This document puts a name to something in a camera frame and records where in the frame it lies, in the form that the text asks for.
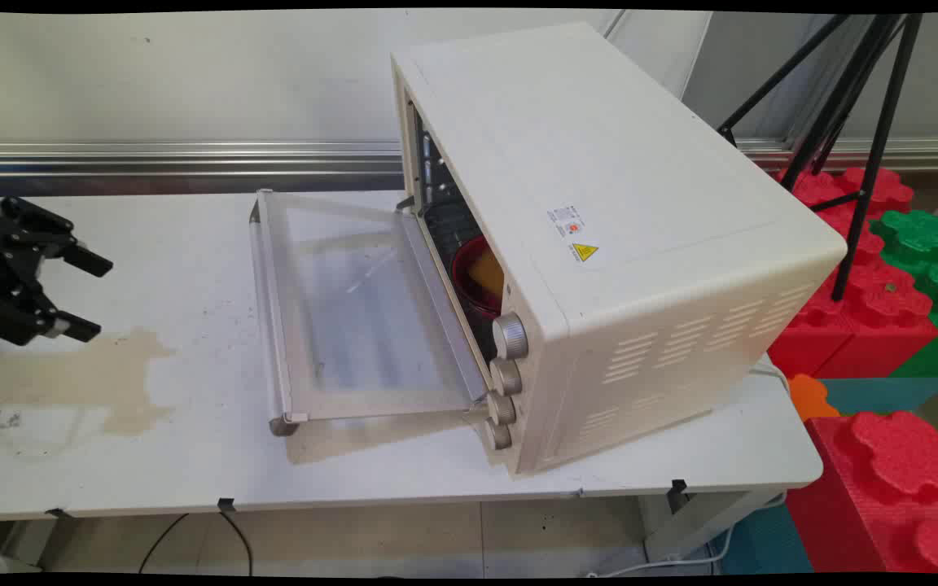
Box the glass oven door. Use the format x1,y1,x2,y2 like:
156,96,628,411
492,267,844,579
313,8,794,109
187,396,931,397
249,189,491,437

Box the large red foam block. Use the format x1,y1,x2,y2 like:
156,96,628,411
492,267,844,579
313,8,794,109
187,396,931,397
787,411,938,575

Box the aluminium wall rail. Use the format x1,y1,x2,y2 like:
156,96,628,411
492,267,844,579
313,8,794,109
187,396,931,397
0,138,938,177

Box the warning sticker label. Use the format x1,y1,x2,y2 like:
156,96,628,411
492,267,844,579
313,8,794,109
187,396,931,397
548,203,600,264

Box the teal foam block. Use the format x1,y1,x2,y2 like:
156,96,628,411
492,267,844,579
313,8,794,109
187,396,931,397
819,377,938,417

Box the green foam block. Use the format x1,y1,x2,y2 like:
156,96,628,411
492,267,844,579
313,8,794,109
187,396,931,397
870,210,938,378

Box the largest silver oven knob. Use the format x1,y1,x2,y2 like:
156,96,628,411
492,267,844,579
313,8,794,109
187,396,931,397
491,312,530,361

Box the white power cable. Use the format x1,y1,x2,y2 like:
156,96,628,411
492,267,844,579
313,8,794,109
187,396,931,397
587,362,793,578

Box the black cable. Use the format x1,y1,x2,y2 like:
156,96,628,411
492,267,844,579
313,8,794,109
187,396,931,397
139,509,254,577

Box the orange foam block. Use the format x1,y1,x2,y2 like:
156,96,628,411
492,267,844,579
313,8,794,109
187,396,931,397
787,373,842,422

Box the yellow food item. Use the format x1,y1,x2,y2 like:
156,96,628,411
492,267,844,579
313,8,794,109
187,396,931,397
469,248,506,302

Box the white toaster oven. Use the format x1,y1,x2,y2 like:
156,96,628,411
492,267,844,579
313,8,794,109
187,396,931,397
390,22,848,477

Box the blue foam block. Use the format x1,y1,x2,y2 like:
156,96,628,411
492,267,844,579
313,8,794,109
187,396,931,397
709,505,813,575

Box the red bowl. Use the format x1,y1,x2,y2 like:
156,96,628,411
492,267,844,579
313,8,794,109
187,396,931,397
450,236,506,318

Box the black tripod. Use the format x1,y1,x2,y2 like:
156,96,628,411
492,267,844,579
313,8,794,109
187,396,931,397
717,12,923,302

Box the white table leg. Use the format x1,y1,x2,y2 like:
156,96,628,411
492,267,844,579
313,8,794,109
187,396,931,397
642,488,781,564

